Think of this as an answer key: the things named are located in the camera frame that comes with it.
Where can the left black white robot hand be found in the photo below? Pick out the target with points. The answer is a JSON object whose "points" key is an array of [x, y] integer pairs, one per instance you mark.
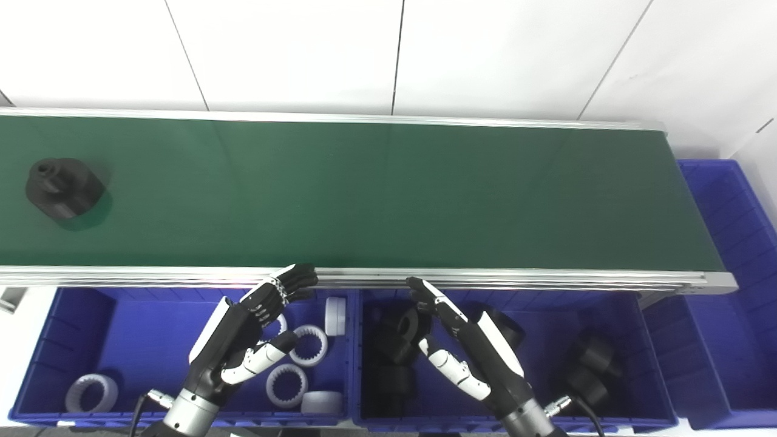
{"points": [[227, 337]]}

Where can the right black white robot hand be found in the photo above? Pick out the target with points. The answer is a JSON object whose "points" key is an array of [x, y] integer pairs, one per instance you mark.
{"points": [[485, 358]]}

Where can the black stepped cylinder part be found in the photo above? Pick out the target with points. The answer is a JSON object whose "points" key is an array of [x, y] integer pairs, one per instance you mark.
{"points": [[394, 343], [583, 388], [510, 328], [64, 191], [598, 355], [391, 388]]}

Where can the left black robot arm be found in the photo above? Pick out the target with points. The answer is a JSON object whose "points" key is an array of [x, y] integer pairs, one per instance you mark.
{"points": [[188, 416]]}

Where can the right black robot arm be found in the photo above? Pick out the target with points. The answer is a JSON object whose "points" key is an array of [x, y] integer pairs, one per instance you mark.
{"points": [[528, 422]]}

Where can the blue bin with black parts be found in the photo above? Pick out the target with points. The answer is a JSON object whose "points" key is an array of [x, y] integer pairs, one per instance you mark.
{"points": [[546, 321]]}

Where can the blue bin with white gears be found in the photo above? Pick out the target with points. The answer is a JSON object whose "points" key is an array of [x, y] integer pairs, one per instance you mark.
{"points": [[145, 340]]}

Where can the green conveyor belt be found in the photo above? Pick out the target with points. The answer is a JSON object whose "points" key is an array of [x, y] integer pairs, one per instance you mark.
{"points": [[546, 280], [388, 194]]}

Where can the empty blue bin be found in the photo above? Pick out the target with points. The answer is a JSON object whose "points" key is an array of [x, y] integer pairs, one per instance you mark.
{"points": [[728, 303]]}

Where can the grey metal bracket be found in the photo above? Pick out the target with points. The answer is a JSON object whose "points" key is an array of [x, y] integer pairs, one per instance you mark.
{"points": [[11, 299]]}

